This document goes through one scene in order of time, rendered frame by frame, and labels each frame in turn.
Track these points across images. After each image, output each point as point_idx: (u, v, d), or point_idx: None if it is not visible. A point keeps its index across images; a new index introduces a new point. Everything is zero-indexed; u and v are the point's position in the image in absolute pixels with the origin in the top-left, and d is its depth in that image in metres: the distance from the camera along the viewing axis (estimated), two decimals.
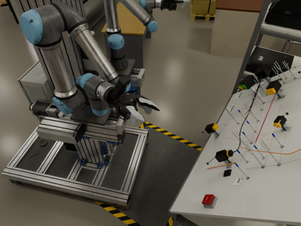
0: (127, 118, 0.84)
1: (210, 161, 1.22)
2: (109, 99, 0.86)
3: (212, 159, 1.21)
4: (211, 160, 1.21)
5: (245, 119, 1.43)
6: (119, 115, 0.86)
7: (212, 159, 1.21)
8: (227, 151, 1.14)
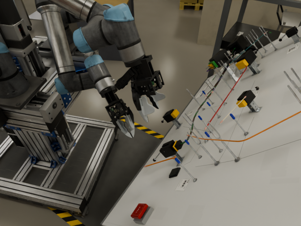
0: (160, 86, 0.72)
1: (156, 157, 0.90)
2: None
3: (159, 154, 0.89)
4: (157, 155, 0.89)
5: (212, 103, 1.11)
6: (158, 75, 0.70)
7: (159, 154, 0.88)
8: (175, 142, 0.81)
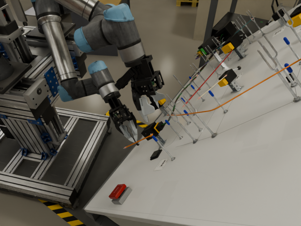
0: (160, 86, 0.72)
1: (139, 141, 0.88)
2: None
3: (142, 137, 0.87)
4: (140, 138, 0.88)
5: (199, 89, 1.09)
6: (158, 75, 0.70)
7: (142, 137, 0.87)
8: (157, 123, 0.80)
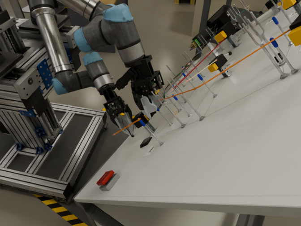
0: (160, 86, 0.72)
1: (133, 131, 0.87)
2: None
3: (135, 128, 0.86)
4: (133, 128, 0.86)
5: (192, 79, 1.08)
6: (158, 75, 0.70)
7: (135, 127, 0.85)
8: None
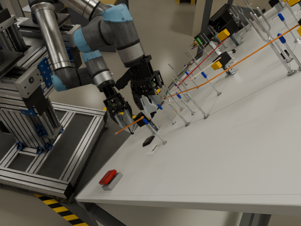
0: (160, 86, 0.72)
1: (134, 129, 0.86)
2: None
3: (135, 125, 0.85)
4: (134, 126, 0.85)
5: (195, 78, 1.07)
6: (158, 74, 0.70)
7: (135, 125, 0.85)
8: None
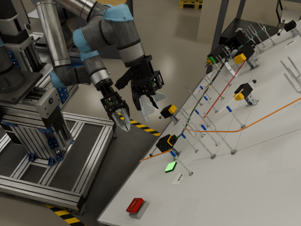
0: (160, 86, 0.72)
1: (153, 152, 0.89)
2: None
3: (156, 149, 0.87)
4: (154, 149, 0.88)
5: (210, 98, 1.09)
6: (158, 75, 0.70)
7: (156, 149, 0.87)
8: (170, 137, 0.81)
